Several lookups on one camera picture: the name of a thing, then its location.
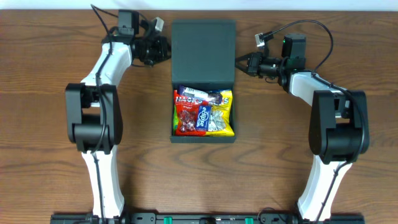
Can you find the red candy bag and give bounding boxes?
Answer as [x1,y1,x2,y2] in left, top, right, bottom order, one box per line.
[174,90,208,136]

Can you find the purple white candy bar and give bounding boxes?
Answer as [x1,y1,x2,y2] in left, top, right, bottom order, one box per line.
[177,85,223,104]

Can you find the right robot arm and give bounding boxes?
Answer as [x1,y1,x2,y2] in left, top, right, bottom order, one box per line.
[235,32,369,223]

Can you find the yellow candy bag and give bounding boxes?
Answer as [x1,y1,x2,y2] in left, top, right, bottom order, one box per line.
[205,89,234,137]

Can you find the blue Eclipse mint pack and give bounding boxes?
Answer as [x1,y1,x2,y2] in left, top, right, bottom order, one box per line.
[195,106,211,131]

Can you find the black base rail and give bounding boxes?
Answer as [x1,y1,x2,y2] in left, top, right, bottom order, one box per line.
[49,208,365,224]

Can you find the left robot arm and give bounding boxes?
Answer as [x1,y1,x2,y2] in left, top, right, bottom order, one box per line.
[65,9,171,223]

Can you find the dark green gift box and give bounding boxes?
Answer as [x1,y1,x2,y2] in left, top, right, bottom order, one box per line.
[169,19,237,144]

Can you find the Haribo gummy candy bag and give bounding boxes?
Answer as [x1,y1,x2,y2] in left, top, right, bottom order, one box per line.
[172,106,179,135]

